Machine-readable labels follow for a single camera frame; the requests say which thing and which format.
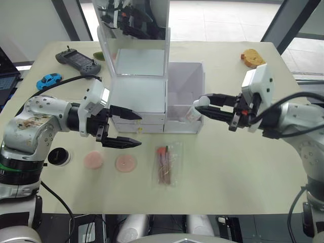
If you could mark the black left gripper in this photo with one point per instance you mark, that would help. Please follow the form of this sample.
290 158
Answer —
100 124

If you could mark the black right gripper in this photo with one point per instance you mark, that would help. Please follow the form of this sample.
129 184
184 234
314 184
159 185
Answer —
243 114

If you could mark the bottle with tall white cap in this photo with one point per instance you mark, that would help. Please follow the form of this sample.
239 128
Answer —
201 102

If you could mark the brush set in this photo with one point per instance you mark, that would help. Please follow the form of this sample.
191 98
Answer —
164 164

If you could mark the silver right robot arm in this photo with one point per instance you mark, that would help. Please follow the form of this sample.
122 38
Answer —
298 119

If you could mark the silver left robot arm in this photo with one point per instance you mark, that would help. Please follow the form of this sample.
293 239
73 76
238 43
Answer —
38 119

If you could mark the white organizer drawer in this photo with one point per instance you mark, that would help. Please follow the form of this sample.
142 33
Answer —
149 128
141 118

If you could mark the white makeup organizer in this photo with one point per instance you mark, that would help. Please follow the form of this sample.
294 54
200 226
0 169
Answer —
141 93

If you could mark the pale pink makeup sponge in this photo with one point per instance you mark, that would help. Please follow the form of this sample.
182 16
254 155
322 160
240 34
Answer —
93 160

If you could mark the organizer mirror lid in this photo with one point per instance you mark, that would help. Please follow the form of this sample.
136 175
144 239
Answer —
131 17

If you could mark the pink round compact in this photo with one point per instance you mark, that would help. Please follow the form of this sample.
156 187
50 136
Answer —
126 163

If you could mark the orange-brown toy bread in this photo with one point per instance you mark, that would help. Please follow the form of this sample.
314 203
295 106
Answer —
253 58

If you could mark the black compact with white rim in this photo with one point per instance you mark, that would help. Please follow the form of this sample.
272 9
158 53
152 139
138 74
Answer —
58 157

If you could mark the green leaf-shaped object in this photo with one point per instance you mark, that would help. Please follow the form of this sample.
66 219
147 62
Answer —
99 56

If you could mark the black handheld controller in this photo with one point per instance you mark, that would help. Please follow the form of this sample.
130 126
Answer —
76 60

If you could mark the blue toy car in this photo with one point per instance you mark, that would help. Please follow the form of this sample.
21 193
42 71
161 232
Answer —
48 81

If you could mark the white rounded shell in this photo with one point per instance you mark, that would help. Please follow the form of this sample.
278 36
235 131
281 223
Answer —
132 229
201 225

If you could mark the dark open laptop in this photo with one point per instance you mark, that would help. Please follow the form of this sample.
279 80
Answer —
6 81

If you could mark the grey robot torso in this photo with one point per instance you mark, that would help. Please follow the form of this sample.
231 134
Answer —
184 239

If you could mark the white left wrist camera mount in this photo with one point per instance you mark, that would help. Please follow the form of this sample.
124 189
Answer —
95 95

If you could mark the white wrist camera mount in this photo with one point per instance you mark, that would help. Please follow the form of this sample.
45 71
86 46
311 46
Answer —
95 95
263 81

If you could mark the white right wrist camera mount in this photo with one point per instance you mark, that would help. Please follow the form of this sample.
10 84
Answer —
263 81

